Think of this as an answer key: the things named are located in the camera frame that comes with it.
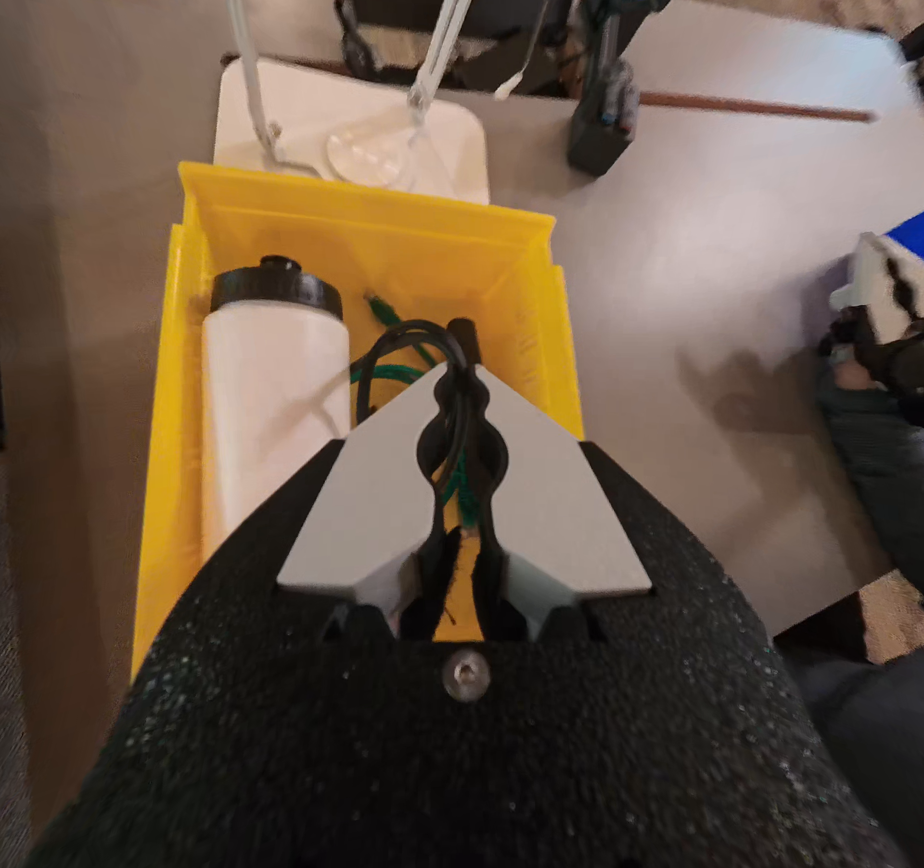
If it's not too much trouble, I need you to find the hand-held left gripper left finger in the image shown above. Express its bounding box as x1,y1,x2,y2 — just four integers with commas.
276,363,452,632

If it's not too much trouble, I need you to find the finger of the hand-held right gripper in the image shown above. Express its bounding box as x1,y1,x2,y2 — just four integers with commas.
830,230,907,342
898,258,924,344

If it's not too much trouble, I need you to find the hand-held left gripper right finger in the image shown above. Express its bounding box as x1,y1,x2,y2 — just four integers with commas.
465,363,653,639

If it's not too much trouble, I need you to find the black cable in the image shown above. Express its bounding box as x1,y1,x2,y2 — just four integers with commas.
351,314,483,497

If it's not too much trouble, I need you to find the yellow plastic bin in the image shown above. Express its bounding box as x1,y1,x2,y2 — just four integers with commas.
130,161,586,683

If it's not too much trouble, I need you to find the person's right forearm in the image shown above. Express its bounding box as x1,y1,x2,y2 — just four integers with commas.
816,377,924,591

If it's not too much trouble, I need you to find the green pipe cleaner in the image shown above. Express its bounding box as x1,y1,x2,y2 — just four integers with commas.
350,292,481,538

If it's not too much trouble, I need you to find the white bottle black cap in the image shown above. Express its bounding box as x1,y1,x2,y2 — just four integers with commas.
200,255,353,562

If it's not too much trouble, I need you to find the small black battery charger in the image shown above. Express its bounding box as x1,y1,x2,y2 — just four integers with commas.
565,56,642,178

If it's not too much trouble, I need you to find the person's leg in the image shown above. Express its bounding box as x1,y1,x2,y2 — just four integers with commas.
776,633,924,868

